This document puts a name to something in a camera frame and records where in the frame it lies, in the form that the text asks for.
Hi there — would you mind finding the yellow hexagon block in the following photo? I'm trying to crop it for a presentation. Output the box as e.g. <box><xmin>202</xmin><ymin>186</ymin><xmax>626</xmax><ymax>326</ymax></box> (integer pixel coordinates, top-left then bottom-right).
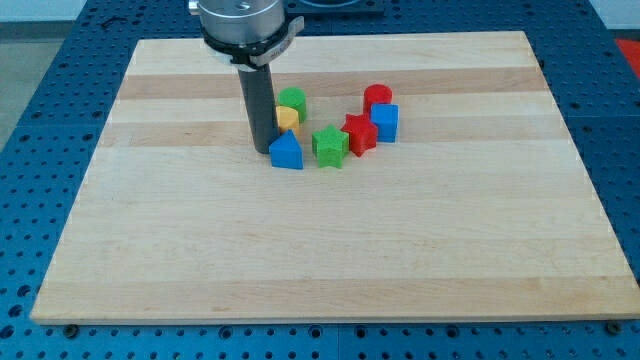
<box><xmin>276</xmin><ymin>106</ymin><xmax>300</xmax><ymax>138</ymax></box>

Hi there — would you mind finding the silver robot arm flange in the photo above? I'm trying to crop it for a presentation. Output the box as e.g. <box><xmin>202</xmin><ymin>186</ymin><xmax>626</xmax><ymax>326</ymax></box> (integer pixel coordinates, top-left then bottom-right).
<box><xmin>186</xmin><ymin>0</ymin><xmax>305</xmax><ymax>71</ymax></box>

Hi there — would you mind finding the green star block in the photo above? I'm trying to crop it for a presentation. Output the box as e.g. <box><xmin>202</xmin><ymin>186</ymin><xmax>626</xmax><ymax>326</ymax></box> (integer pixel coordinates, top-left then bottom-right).
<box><xmin>312</xmin><ymin>125</ymin><xmax>349</xmax><ymax>168</ymax></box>

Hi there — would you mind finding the blue triangle block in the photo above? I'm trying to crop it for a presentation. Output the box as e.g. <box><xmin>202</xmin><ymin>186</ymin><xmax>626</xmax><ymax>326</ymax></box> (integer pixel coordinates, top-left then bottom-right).
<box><xmin>269</xmin><ymin>130</ymin><xmax>304</xmax><ymax>170</ymax></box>

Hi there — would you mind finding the red star block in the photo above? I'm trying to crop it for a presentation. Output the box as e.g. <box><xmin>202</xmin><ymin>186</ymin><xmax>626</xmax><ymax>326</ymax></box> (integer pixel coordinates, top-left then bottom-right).
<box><xmin>341</xmin><ymin>114</ymin><xmax>378</xmax><ymax>157</ymax></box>

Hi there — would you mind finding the green cylinder block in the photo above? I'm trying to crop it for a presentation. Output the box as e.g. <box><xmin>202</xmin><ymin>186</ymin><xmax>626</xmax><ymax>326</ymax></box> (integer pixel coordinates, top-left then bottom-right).
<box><xmin>277</xmin><ymin>87</ymin><xmax>307</xmax><ymax>123</ymax></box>

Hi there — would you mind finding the blue cube block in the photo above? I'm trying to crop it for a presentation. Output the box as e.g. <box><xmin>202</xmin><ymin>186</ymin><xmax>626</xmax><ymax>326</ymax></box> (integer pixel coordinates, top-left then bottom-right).
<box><xmin>370</xmin><ymin>104</ymin><xmax>399</xmax><ymax>143</ymax></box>

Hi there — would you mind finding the red cylinder block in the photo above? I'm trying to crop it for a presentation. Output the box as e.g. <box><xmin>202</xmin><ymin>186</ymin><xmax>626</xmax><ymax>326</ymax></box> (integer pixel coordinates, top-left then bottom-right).
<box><xmin>363</xmin><ymin>83</ymin><xmax>393</xmax><ymax>114</ymax></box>

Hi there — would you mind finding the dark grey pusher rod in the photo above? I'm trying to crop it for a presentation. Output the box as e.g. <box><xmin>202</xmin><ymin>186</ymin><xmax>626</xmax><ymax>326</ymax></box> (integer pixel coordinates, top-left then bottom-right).
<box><xmin>238</xmin><ymin>65</ymin><xmax>279</xmax><ymax>154</ymax></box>

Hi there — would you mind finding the wooden board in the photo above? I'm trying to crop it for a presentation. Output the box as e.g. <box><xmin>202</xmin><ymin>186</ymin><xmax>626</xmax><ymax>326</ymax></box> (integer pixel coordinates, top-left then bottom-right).
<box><xmin>31</xmin><ymin>31</ymin><xmax>639</xmax><ymax>325</ymax></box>

